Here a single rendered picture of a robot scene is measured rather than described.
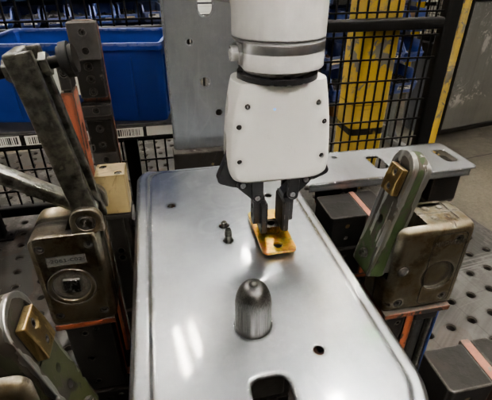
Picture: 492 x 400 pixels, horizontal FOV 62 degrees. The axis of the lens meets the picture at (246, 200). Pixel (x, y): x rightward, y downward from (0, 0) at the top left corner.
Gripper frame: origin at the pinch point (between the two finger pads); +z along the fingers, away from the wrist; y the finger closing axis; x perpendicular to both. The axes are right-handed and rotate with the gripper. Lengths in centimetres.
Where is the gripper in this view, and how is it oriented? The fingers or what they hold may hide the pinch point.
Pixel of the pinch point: (271, 210)
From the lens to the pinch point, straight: 45.7
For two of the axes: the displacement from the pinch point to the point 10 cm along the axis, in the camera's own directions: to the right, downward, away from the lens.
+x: -2.1, -5.0, 8.4
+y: 9.8, -1.1, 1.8
